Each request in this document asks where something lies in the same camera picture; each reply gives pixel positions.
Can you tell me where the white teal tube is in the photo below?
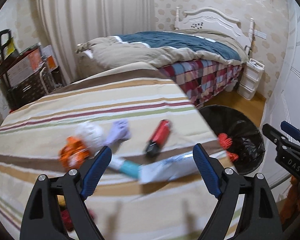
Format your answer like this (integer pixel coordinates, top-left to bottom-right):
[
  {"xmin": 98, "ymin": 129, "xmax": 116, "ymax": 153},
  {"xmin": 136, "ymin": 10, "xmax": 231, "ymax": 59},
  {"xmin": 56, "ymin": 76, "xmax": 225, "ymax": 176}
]
[{"xmin": 108, "ymin": 155, "xmax": 140, "ymax": 180}]

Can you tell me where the black handled cart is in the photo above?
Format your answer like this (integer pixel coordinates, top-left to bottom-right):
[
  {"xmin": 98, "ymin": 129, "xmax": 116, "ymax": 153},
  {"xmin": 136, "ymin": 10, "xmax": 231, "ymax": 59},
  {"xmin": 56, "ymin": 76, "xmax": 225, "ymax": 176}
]
[{"xmin": 0, "ymin": 29, "xmax": 19, "ymax": 63}]

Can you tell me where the red black bottle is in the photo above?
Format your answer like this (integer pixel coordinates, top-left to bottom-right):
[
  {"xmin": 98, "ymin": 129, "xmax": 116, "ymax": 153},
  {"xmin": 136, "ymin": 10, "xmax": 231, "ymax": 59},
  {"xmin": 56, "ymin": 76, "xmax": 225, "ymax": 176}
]
[{"xmin": 145, "ymin": 119, "xmax": 171, "ymax": 158}]

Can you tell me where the white plastic drawer unit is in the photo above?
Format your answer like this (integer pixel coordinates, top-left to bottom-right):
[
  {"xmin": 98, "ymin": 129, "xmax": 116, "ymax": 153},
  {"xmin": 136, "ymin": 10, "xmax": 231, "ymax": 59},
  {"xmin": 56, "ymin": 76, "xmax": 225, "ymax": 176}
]
[{"xmin": 237, "ymin": 59, "xmax": 264, "ymax": 100}]

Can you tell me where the purple crumpled glove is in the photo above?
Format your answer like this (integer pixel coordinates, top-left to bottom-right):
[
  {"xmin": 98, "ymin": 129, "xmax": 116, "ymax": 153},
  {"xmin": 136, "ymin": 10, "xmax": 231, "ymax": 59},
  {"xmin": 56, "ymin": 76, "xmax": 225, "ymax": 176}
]
[{"xmin": 104, "ymin": 119, "xmax": 131, "ymax": 147}]

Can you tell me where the wall switch plate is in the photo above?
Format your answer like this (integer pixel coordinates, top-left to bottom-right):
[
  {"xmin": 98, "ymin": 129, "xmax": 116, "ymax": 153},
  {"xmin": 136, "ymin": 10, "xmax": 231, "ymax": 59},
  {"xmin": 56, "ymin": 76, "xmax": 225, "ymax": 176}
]
[{"xmin": 254, "ymin": 30, "xmax": 267, "ymax": 40}]

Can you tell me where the striped table cloth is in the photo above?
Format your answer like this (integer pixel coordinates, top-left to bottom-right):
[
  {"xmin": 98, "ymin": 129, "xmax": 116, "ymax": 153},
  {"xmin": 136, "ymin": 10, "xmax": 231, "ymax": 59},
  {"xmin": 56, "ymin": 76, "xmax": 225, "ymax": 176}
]
[{"xmin": 0, "ymin": 63, "xmax": 229, "ymax": 239}]

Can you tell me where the white bed headboard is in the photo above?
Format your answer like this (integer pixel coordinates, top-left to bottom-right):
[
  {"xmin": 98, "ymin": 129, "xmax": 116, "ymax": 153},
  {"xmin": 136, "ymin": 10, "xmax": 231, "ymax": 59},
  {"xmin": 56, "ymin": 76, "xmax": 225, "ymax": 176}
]
[{"xmin": 174, "ymin": 7, "xmax": 255, "ymax": 50}]

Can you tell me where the plaid bed sheet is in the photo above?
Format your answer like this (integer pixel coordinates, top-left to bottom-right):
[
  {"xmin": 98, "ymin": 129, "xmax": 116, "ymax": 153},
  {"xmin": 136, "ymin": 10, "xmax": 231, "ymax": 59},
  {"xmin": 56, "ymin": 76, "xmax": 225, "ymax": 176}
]
[{"xmin": 159, "ymin": 60, "xmax": 242, "ymax": 106}]

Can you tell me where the blue beige duvet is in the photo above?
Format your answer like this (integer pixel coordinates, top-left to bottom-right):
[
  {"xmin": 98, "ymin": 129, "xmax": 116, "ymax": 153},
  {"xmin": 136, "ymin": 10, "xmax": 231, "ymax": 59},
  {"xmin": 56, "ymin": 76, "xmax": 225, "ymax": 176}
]
[{"xmin": 76, "ymin": 29, "xmax": 248, "ymax": 74}]

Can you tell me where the white blue plastic package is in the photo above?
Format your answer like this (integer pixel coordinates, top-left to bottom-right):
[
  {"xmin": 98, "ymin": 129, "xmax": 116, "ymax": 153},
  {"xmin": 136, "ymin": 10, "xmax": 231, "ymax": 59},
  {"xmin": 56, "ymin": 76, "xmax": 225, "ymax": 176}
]
[{"xmin": 138, "ymin": 151, "xmax": 198, "ymax": 184}]

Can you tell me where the beige striped curtain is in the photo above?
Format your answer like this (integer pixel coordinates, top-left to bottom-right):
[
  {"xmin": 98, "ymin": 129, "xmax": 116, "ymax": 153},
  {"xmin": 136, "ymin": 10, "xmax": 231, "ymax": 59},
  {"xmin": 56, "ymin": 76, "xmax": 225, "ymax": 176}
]
[{"xmin": 36, "ymin": 0, "xmax": 155, "ymax": 83}]

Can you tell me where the white wardrobe door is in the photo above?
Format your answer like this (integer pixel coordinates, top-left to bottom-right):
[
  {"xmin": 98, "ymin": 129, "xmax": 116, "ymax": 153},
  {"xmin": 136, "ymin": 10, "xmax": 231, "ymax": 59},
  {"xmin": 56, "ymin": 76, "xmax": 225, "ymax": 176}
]
[{"xmin": 261, "ymin": 0, "xmax": 300, "ymax": 188}]

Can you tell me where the black trash bin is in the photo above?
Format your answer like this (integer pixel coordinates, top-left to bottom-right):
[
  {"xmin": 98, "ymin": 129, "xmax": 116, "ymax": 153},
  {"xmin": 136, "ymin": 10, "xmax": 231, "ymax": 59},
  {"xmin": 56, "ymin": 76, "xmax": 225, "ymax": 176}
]
[{"xmin": 199, "ymin": 105, "xmax": 265, "ymax": 175}]

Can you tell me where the orange white cardboard box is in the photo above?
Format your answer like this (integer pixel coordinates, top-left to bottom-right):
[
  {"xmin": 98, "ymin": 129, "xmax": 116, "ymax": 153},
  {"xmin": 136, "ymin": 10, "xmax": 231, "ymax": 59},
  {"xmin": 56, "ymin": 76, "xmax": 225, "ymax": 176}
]
[{"xmin": 5, "ymin": 48, "xmax": 42, "ymax": 87}]

